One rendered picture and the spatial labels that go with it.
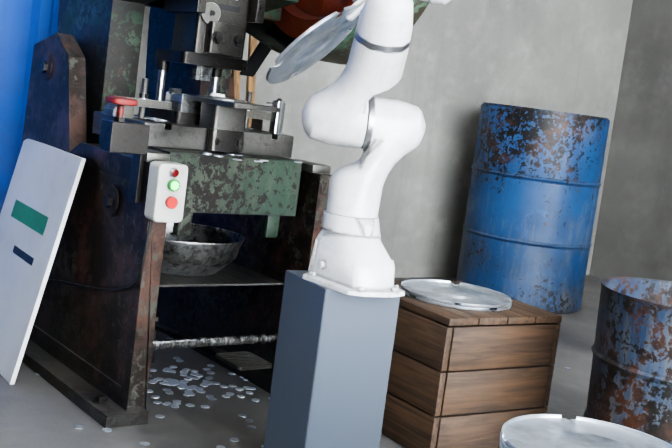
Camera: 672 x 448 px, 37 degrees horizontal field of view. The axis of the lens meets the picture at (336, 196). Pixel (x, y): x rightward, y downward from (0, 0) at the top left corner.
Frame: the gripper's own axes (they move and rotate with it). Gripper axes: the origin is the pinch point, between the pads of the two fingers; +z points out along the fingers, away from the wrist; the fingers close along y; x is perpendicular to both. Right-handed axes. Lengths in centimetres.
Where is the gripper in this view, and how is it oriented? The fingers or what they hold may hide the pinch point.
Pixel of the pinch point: (357, 8)
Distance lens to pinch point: 248.5
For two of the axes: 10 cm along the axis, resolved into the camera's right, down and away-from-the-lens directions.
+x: -2.6, 0.6, -9.6
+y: -5.9, -8.0, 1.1
